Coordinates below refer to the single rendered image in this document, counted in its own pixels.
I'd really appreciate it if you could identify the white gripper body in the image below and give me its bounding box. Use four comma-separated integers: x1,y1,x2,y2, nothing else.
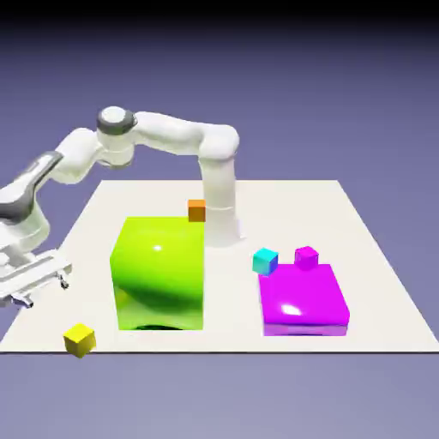
0,249,74,309

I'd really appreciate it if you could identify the small yellow cube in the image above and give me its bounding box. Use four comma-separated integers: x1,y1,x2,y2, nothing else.
62,322,98,360

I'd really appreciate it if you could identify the small orange cube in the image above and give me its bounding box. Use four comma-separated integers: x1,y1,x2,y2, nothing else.
187,199,207,224

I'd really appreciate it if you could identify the small cyan cube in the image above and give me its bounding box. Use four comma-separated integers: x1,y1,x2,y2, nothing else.
252,247,280,278

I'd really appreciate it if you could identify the small magenta cube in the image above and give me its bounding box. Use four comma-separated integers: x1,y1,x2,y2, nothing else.
293,245,321,273

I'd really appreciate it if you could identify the large green box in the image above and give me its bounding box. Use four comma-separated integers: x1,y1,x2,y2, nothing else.
109,215,207,333

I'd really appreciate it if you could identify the large magenta box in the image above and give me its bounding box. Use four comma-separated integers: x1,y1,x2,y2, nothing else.
257,262,352,338

